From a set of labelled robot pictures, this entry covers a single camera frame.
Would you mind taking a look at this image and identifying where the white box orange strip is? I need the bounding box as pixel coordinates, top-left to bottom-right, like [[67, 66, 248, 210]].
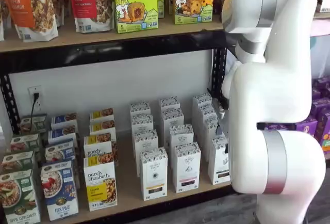
[[140, 147, 168, 201], [130, 114, 154, 134], [133, 129, 159, 178], [129, 101, 152, 117]]

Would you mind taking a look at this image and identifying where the black metal shelf rack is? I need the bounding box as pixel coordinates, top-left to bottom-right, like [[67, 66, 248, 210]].
[[0, 26, 258, 224]]

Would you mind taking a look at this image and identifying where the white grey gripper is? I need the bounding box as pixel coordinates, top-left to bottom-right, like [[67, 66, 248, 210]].
[[211, 97, 230, 136]]

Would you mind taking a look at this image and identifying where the purely elizabeth yellow box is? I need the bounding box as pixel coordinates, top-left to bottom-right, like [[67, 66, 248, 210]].
[[83, 133, 119, 167], [89, 119, 117, 137], [89, 107, 115, 122], [83, 154, 118, 212]]

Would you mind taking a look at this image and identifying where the green oatmeal box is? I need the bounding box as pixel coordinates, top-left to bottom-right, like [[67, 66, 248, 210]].
[[10, 133, 42, 154], [0, 168, 42, 224], [1, 151, 37, 175], [19, 114, 48, 135]]

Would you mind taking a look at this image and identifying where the purple Annie's box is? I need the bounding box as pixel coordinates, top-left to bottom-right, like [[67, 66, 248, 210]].
[[315, 109, 330, 155], [312, 76, 330, 99], [295, 117, 318, 137], [310, 97, 330, 117]]

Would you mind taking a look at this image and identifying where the orange label granola bag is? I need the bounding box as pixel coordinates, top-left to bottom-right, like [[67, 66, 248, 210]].
[[1, 0, 59, 42]]

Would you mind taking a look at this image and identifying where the high wooden shelf board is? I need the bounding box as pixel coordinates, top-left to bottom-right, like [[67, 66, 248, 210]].
[[0, 19, 229, 53]]

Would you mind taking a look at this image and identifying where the black power plug cord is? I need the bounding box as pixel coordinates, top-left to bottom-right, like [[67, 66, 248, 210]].
[[30, 92, 41, 118]]

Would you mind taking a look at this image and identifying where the white box pink strip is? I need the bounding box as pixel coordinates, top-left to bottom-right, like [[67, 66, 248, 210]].
[[172, 142, 202, 194], [169, 123, 194, 149], [159, 96, 180, 111], [161, 107, 185, 131]]

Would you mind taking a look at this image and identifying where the white wall outlet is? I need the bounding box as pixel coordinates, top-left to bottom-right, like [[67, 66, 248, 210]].
[[27, 86, 43, 111]]

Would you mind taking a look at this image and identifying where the red label granola bag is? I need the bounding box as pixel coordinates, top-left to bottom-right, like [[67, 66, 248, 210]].
[[67, 0, 115, 33]]

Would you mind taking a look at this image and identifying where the blue flax cereal box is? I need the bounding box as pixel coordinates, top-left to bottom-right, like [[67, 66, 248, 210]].
[[47, 125, 78, 142], [51, 113, 78, 130], [45, 138, 76, 165], [40, 161, 79, 221]]

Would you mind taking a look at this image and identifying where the blue label granola bag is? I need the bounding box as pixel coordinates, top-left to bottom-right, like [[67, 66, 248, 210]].
[[0, 0, 12, 42]]

